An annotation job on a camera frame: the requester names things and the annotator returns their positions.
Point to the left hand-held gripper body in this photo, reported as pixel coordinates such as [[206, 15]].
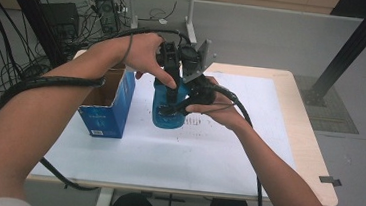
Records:
[[171, 55]]

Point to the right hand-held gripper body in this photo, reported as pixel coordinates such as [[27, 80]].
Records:
[[195, 67]]

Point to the blue transparent cup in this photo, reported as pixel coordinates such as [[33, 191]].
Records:
[[169, 122]]

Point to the person's left hand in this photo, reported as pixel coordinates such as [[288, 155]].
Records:
[[143, 52]]

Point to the person's right hand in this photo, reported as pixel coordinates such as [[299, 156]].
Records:
[[226, 115]]

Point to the white-legged desk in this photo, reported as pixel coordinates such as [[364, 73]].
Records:
[[190, 13]]

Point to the white paper sheet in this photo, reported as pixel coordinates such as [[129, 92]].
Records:
[[182, 160]]

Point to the blue cardboard box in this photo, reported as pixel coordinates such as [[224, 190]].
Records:
[[109, 116]]

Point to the computer tower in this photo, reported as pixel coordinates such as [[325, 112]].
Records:
[[107, 9]]

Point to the black equipment case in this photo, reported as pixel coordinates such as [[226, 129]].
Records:
[[61, 18]]

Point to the white table leg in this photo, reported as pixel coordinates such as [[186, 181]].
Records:
[[103, 203]]

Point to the grey tape piece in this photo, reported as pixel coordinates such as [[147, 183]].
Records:
[[330, 180]]

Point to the black metal stand post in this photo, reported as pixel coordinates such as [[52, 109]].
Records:
[[31, 12], [349, 47]]

